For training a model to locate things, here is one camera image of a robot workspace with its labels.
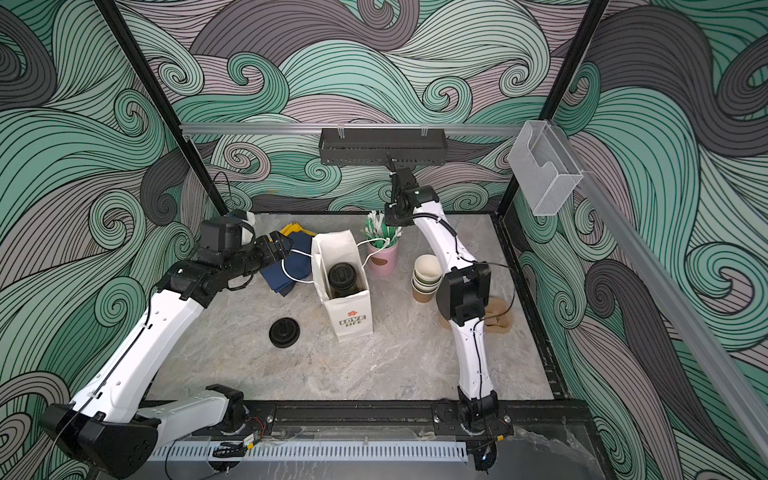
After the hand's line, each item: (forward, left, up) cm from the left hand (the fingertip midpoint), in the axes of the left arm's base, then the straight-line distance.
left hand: (284, 243), depth 73 cm
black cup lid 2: (-12, +4, -27) cm, 30 cm away
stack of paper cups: (0, -38, -14) cm, 40 cm away
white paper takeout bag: (-12, -17, -14) cm, 25 cm away
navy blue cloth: (-8, -1, -2) cm, 8 cm away
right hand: (+19, -29, -10) cm, 36 cm away
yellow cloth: (+28, +8, -26) cm, 39 cm away
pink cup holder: (+9, -25, -20) cm, 34 cm away
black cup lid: (+1, -13, -15) cm, 20 cm away
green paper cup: (-13, -14, -2) cm, 19 cm away
